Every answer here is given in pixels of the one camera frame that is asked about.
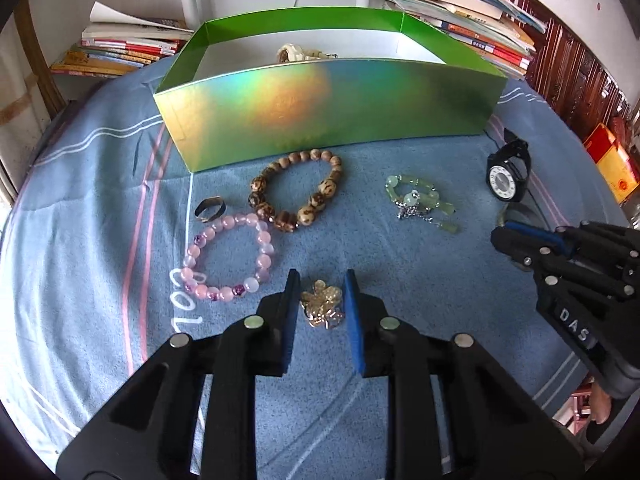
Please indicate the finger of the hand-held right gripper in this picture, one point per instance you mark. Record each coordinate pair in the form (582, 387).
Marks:
(537, 237)
(515, 250)

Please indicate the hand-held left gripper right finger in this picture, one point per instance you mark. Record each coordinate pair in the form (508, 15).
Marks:
(351, 315)

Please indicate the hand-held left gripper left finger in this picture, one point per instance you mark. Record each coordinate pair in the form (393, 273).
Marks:
(292, 310)

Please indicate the gold flower brooch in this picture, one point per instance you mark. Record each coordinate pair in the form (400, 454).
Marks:
(320, 302)

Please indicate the black wristwatch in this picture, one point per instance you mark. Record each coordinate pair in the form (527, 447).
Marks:
(502, 182)

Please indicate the green iridescent cardboard box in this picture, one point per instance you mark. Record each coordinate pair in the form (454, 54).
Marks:
(350, 105)

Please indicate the person's right hand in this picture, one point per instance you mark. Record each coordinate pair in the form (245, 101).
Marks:
(601, 402)

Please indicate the red and yellow box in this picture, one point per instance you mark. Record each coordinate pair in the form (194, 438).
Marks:
(615, 160)

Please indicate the brown wooden cabinet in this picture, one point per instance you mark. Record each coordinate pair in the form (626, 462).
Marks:
(575, 70)

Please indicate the blue striped blanket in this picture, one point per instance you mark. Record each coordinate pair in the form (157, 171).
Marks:
(100, 260)

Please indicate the stack of books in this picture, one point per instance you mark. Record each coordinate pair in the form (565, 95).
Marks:
(125, 45)
(450, 5)

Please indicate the white wristwatch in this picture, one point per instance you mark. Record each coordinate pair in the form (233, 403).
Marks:
(300, 53)

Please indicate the wooden frame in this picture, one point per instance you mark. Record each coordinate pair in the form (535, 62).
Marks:
(35, 55)

